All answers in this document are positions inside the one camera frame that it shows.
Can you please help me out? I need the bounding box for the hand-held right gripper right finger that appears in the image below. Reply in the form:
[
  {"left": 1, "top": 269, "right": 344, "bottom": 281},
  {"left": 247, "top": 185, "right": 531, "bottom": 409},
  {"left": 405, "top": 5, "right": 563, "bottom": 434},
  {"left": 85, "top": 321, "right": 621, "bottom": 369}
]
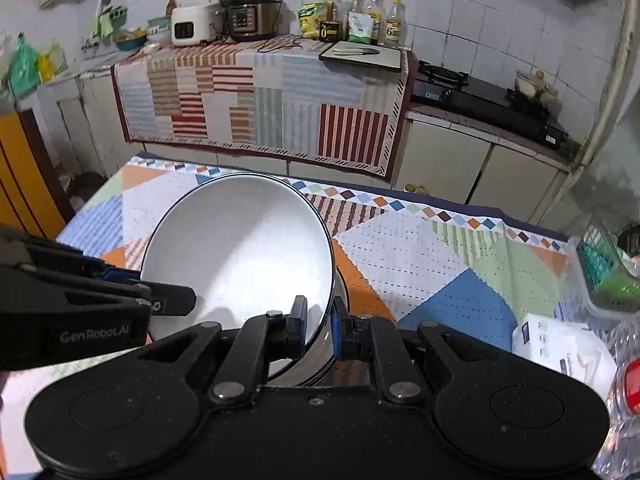
[{"left": 331, "top": 296, "right": 507, "bottom": 405}]

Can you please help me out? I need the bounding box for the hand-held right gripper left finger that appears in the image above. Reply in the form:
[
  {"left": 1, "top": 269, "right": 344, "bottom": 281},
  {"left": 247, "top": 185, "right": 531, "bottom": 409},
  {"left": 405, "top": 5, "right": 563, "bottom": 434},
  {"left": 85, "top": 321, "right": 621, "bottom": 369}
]
[{"left": 136, "top": 295, "right": 309, "bottom": 407}]

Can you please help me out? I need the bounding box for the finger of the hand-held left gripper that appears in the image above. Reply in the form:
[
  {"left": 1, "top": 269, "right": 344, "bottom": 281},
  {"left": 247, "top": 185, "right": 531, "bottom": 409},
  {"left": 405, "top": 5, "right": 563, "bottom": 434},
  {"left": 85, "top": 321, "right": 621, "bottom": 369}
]
[
  {"left": 60, "top": 247, "right": 145, "bottom": 286},
  {"left": 97, "top": 280, "right": 197, "bottom": 317}
]

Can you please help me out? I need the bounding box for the white bowl with dark rim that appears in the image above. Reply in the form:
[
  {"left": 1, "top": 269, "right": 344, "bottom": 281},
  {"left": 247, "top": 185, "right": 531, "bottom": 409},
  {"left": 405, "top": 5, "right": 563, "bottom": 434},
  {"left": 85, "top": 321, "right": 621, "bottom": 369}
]
[
  {"left": 140, "top": 172, "right": 336, "bottom": 386},
  {"left": 267, "top": 267, "right": 352, "bottom": 388}
]

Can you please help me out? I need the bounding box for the patchwork tablecloth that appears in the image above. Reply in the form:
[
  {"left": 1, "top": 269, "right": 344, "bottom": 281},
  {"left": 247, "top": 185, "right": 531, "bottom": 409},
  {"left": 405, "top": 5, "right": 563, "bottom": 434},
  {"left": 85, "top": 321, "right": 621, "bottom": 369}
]
[{"left": 54, "top": 154, "right": 583, "bottom": 463}]

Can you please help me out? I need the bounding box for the yellow door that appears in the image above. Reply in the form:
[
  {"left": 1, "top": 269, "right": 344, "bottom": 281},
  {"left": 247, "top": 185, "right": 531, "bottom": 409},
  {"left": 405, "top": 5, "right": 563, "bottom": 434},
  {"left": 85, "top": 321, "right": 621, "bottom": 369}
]
[{"left": 0, "top": 109, "right": 68, "bottom": 242}]

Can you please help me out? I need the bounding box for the cream counter cabinet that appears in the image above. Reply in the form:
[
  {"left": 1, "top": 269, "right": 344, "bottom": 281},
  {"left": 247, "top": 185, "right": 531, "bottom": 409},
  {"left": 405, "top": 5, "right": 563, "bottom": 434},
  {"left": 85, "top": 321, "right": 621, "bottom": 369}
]
[{"left": 389, "top": 105, "right": 572, "bottom": 223}]

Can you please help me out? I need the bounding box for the yellow plastic bag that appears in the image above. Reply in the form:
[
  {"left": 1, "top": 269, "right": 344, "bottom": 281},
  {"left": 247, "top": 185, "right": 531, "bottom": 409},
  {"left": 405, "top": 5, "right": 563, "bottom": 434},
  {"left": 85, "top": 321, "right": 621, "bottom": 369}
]
[{"left": 39, "top": 42, "right": 69, "bottom": 84}]

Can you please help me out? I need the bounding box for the white tissue pack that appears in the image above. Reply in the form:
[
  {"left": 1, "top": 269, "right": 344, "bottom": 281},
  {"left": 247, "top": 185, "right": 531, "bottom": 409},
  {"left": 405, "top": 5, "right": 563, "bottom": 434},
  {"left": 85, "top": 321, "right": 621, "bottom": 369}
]
[{"left": 511, "top": 311, "right": 619, "bottom": 387}]

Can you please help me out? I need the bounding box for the striped counter cloth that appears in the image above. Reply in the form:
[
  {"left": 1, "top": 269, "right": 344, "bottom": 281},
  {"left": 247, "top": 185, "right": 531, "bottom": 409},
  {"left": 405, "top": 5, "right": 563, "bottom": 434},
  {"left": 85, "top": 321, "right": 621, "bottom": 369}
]
[{"left": 111, "top": 35, "right": 417, "bottom": 184}]

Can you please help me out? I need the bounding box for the green plastic bag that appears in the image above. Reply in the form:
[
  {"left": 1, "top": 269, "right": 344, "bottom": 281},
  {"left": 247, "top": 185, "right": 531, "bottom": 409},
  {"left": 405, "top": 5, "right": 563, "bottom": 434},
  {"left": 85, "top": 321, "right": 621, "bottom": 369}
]
[{"left": 9, "top": 34, "right": 42, "bottom": 99}]

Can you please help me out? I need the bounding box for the blue bowl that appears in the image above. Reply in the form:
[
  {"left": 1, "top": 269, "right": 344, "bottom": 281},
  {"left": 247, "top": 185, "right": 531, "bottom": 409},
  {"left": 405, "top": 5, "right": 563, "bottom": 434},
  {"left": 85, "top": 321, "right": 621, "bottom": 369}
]
[{"left": 114, "top": 29, "right": 149, "bottom": 52}]

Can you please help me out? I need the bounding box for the white rice cooker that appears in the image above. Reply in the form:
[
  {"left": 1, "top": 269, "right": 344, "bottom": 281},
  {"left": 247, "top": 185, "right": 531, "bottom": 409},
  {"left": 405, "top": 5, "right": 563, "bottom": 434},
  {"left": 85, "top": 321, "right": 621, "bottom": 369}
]
[{"left": 171, "top": 5, "right": 224, "bottom": 47}]

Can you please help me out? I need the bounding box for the black gas stove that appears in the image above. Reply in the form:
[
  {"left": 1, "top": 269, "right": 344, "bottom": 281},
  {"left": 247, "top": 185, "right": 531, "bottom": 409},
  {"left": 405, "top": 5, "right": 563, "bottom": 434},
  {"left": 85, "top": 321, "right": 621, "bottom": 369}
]
[{"left": 411, "top": 61, "right": 572, "bottom": 147}]

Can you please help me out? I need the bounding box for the white cutting board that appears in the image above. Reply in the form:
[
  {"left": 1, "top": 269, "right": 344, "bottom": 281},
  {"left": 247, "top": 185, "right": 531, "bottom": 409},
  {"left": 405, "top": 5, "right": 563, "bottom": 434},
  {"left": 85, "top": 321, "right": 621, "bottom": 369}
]
[{"left": 319, "top": 40, "right": 407, "bottom": 71}]

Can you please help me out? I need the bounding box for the green plastic basket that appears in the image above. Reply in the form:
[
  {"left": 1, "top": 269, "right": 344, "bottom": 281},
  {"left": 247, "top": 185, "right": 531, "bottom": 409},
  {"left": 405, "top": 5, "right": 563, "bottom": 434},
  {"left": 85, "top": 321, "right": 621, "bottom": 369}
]
[{"left": 575, "top": 224, "right": 640, "bottom": 313}]

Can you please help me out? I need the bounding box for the red label water bottle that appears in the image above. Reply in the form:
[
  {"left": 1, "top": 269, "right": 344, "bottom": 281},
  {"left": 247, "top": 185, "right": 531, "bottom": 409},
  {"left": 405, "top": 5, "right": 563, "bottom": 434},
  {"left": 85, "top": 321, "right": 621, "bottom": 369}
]
[{"left": 605, "top": 357, "right": 640, "bottom": 423}]

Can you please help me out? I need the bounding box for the black pressure cooker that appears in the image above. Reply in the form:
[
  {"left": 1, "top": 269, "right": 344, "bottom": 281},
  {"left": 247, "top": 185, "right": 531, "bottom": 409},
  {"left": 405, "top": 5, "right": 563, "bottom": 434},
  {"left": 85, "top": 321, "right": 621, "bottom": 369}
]
[{"left": 221, "top": 0, "right": 282, "bottom": 43}]

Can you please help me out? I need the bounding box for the green white packet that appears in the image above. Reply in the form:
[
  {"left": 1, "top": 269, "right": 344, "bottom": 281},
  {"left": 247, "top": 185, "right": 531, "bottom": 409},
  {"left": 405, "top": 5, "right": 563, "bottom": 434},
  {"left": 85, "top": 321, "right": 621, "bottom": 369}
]
[{"left": 347, "top": 10, "right": 374, "bottom": 44}]

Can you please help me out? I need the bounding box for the yellow snack packet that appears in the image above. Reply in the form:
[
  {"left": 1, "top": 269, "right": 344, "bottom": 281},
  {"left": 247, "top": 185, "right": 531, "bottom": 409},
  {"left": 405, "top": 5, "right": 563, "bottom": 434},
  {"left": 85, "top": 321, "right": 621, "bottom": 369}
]
[{"left": 298, "top": 2, "right": 327, "bottom": 41}]

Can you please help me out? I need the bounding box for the clear water bottle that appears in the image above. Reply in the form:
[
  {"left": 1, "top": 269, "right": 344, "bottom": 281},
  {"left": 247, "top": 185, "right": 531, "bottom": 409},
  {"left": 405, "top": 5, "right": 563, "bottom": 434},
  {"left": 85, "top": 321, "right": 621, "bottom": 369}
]
[{"left": 594, "top": 412, "right": 640, "bottom": 478}]

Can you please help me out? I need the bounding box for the cream cooking pot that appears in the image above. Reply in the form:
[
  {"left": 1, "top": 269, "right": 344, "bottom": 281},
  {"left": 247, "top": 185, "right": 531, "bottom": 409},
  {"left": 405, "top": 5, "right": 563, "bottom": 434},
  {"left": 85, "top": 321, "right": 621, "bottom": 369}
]
[{"left": 515, "top": 70, "right": 559, "bottom": 107}]

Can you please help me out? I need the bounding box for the white wall pipe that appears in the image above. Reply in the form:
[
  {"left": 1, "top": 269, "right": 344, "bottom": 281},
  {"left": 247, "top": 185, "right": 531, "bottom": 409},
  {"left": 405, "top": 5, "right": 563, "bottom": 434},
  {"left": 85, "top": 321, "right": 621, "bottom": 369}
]
[{"left": 550, "top": 0, "right": 640, "bottom": 213}]

